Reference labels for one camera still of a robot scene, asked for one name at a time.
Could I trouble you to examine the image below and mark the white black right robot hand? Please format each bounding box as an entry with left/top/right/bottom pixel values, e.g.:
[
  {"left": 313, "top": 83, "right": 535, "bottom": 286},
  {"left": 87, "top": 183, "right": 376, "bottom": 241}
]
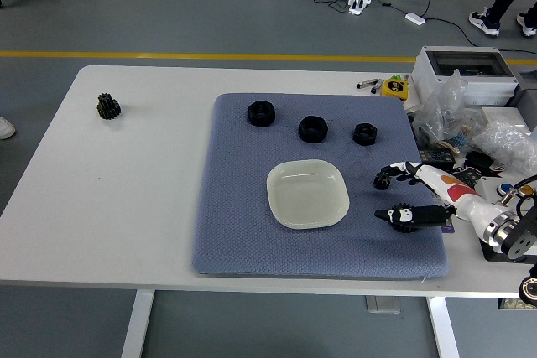
[{"left": 374, "top": 160, "right": 505, "bottom": 236}]

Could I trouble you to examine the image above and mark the small black gear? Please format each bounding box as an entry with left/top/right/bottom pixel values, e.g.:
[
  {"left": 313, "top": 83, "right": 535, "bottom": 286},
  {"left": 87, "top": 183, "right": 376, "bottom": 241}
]
[{"left": 373, "top": 167, "right": 394, "bottom": 191}]

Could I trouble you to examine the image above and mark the white push-button box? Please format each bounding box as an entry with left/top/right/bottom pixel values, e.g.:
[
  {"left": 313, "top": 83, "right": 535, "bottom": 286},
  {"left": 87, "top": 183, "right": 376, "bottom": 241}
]
[{"left": 477, "top": 175, "right": 537, "bottom": 208}]

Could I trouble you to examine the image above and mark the white cardboard box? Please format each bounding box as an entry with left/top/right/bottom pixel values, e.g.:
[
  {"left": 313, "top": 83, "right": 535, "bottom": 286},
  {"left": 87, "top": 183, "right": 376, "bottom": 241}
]
[{"left": 480, "top": 106, "right": 537, "bottom": 132}]

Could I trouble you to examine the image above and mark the small black hex nut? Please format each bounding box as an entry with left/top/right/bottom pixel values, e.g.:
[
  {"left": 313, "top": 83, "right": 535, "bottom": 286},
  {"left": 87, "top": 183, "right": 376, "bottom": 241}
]
[{"left": 352, "top": 122, "right": 378, "bottom": 148}]

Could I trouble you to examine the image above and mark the large black hex nut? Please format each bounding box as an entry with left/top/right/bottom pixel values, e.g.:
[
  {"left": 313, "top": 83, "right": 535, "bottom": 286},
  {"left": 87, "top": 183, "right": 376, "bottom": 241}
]
[
  {"left": 246, "top": 99, "right": 277, "bottom": 128},
  {"left": 298, "top": 115, "right": 329, "bottom": 143}
]

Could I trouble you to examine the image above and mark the black digital display module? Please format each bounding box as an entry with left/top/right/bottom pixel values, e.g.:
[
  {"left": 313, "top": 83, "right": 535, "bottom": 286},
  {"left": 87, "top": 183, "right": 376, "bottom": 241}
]
[{"left": 419, "top": 148, "right": 457, "bottom": 166}]

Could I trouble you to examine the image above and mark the bubble wrap bag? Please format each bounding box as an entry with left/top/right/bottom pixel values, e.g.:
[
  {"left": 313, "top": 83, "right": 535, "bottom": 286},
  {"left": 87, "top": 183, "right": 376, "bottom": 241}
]
[{"left": 472, "top": 121, "right": 537, "bottom": 174}]

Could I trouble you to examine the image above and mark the clear plastic bag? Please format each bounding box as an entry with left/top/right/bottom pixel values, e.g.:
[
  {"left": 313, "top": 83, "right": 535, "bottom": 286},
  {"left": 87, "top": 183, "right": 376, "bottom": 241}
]
[{"left": 413, "top": 68, "right": 483, "bottom": 153}]

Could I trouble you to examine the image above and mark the white table leg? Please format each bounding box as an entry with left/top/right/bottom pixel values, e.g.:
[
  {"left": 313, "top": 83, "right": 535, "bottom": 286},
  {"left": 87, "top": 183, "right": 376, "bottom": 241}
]
[
  {"left": 426, "top": 297, "right": 467, "bottom": 358},
  {"left": 120, "top": 290, "right": 155, "bottom": 358}
]

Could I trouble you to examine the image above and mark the grey metal case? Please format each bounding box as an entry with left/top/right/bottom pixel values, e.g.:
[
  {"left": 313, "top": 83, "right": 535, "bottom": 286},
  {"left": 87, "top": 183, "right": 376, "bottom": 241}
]
[{"left": 505, "top": 70, "right": 537, "bottom": 107}]

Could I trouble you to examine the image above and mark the yellow tape measure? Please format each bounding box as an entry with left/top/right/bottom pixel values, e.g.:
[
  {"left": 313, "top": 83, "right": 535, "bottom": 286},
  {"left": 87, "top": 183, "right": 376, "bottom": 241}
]
[{"left": 380, "top": 75, "right": 410, "bottom": 101}]

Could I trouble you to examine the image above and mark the white square dish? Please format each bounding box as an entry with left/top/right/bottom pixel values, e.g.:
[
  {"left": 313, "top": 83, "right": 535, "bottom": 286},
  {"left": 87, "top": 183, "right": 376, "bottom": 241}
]
[{"left": 266, "top": 158, "right": 351, "bottom": 231}]

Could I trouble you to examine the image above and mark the white power strip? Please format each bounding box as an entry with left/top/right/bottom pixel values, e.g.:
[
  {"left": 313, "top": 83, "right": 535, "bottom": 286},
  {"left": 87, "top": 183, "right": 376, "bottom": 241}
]
[{"left": 347, "top": 0, "right": 375, "bottom": 15}]

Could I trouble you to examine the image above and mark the blue-grey textured mat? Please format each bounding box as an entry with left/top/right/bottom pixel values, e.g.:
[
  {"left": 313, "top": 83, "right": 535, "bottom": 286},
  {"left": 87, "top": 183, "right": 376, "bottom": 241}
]
[{"left": 190, "top": 92, "right": 450, "bottom": 279}]

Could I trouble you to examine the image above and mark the black double gear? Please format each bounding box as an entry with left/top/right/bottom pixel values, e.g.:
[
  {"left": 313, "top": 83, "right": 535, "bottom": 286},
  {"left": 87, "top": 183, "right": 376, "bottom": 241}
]
[{"left": 96, "top": 92, "right": 122, "bottom": 121}]

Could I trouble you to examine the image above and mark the person's white shoe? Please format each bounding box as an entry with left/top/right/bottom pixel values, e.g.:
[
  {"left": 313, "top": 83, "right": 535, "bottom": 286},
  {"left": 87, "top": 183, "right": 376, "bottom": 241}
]
[{"left": 0, "top": 117, "right": 17, "bottom": 140}]

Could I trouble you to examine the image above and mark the grey electrical enclosure box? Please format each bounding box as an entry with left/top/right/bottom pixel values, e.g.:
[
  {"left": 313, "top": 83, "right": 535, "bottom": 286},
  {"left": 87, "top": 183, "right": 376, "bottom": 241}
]
[{"left": 410, "top": 45, "right": 522, "bottom": 108}]

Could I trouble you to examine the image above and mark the black floor cable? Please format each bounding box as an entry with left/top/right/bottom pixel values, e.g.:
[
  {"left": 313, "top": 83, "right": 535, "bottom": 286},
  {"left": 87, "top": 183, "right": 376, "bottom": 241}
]
[{"left": 423, "top": 17, "right": 483, "bottom": 48}]

